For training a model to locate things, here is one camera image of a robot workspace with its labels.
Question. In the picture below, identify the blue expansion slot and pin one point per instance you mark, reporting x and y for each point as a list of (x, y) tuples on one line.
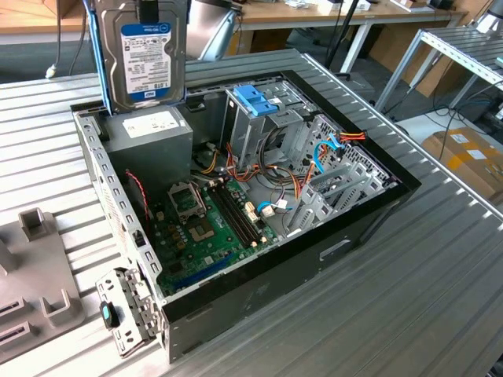
[(196, 275)]

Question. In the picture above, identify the black RAM slot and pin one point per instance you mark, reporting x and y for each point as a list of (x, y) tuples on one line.
[(228, 218), (238, 214), (233, 216), (243, 212)]

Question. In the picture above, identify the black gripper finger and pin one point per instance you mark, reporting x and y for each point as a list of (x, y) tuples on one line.
[(147, 8)]

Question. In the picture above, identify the metal hinged slot bracket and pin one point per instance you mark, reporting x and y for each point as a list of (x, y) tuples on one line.
[(129, 337)]

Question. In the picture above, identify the grey power supply unit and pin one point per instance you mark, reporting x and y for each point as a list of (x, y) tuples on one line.
[(157, 157)]

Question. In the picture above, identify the black open PC case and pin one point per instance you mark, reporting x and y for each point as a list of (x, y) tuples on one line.
[(283, 282)]

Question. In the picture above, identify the metal drive cage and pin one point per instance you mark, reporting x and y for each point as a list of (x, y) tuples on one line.
[(243, 133)]

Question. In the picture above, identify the black tripod pole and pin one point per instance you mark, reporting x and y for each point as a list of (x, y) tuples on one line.
[(342, 31)]

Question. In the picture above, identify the labelled cardboard box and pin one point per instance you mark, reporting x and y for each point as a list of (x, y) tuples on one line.
[(463, 157)]

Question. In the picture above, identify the brown cardboard panel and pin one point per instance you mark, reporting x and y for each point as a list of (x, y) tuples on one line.
[(393, 51)]

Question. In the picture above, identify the metal disk bay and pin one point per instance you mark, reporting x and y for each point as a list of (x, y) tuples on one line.
[(320, 212)]

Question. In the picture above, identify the wooden top desk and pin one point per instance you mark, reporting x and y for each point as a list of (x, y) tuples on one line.
[(275, 15)]

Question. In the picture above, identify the black case fan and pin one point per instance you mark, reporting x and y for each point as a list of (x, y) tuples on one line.
[(137, 196)]

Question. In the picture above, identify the blue drive cage latch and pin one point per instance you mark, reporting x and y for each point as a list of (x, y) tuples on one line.
[(251, 98)]

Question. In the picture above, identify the green motherboard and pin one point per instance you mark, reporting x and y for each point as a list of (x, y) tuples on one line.
[(214, 251)]

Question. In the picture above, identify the black blue bracket latch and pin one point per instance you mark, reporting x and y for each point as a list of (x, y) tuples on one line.
[(106, 314)]

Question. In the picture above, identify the hard disk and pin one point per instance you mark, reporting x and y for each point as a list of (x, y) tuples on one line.
[(149, 59)]

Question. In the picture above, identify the grey parts rack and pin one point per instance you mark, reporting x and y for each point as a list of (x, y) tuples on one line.
[(35, 271)]

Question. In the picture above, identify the brown cardboard box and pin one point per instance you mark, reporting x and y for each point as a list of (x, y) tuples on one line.
[(70, 8)]

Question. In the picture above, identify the metal slat table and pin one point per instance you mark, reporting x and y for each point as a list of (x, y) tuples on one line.
[(452, 43)]

